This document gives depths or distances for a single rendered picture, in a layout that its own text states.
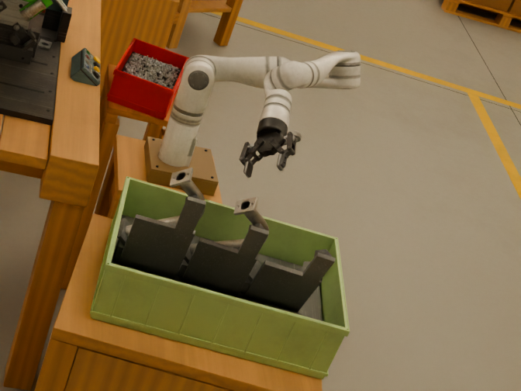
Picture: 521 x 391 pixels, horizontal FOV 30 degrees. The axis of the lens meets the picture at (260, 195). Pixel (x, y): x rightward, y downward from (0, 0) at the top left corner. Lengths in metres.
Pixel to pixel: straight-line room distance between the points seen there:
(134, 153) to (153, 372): 0.84
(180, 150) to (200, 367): 0.76
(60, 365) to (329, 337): 0.66
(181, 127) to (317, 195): 2.20
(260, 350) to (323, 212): 2.45
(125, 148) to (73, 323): 0.79
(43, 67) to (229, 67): 0.69
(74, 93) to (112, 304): 0.95
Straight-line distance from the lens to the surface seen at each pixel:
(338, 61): 2.74
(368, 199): 5.13
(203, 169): 2.92
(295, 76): 2.52
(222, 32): 6.21
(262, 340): 2.41
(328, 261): 2.31
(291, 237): 2.71
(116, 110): 3.32
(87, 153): 2.81
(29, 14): 3.19
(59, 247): 2.94
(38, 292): 3.05
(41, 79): 3.14
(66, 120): 2.95
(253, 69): 2.78
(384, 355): 4.08
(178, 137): 2.84
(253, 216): 2.28
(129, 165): 2.92
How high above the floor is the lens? 2.31
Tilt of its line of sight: 29 degrees down
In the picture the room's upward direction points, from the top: 22 degrees clockwise
